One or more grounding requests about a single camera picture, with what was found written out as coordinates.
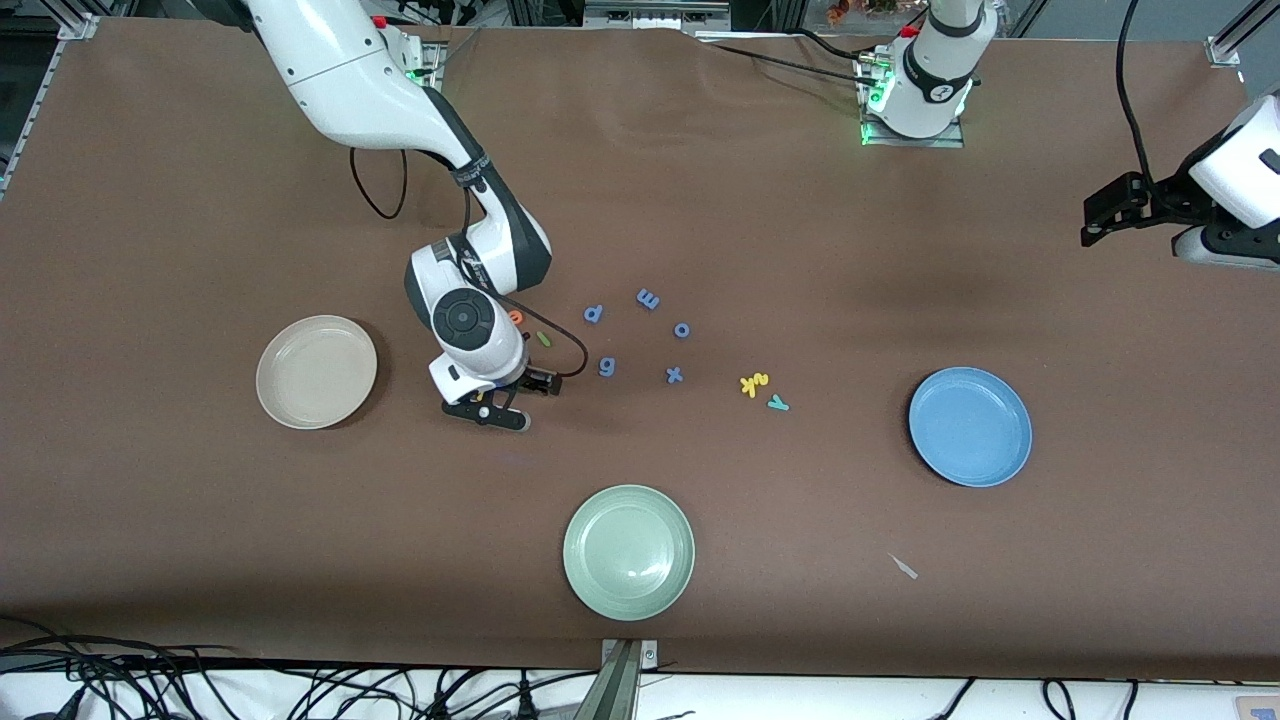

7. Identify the beige round plate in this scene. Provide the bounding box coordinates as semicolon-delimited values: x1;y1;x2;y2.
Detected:
255;315;379;431

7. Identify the pale green round plate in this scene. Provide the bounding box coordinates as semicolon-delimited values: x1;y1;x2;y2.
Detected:
562;484;696;622

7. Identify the blue round plate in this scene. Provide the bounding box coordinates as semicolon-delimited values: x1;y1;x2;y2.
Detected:
908;366;1033;489

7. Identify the brown table cover sheet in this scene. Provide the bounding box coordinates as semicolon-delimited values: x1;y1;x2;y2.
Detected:
0;15;1280;681

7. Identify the aluminium frame profile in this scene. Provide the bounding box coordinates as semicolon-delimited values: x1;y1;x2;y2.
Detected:
1205;0;1280;69
0;12;103;196

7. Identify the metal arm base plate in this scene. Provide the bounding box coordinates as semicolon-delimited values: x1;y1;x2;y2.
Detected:
400;40;447;93
858;50;967;150

